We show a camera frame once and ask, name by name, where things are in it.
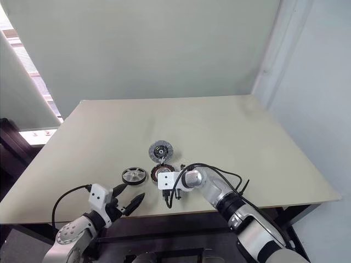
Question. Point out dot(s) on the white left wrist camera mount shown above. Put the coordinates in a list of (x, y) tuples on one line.
[(97, 195)]

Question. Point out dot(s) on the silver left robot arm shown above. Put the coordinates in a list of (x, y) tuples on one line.
[(71, 235)]

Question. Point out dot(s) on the window with slatted blinds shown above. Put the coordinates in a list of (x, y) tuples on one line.
[(33, 74)]

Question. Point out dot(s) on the motor housing with copper windings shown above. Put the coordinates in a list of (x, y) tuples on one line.
[(155, 172)]

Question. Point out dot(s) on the silver spoked rotor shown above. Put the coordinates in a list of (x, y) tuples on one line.
[(133, 176)]

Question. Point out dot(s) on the dark brown furniture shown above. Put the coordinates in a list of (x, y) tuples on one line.
[(11, 145)]

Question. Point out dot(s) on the black table frame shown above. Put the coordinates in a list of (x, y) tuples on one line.
[(175, 227)]

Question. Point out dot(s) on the round silver motor lid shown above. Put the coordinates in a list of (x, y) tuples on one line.
[(160, 150)]

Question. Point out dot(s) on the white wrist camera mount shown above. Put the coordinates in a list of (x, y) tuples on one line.
[(97, 195), (167, 179)]

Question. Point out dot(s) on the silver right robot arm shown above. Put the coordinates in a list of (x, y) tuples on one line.
[(241, 216)]

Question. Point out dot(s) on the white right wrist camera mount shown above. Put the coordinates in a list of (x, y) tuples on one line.
[(167, 179)]

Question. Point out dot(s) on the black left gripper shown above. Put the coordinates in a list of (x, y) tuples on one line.
[(115, 209)]

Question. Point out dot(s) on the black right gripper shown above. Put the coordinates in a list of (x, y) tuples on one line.
[(170, 195)]

